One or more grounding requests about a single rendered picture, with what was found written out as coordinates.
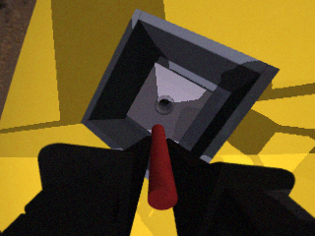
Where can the dark red peg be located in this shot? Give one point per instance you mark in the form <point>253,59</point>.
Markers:
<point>162,193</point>

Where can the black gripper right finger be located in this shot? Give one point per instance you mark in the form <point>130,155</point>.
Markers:
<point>199,186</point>

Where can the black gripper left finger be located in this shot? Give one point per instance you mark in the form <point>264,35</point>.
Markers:
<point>103,168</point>

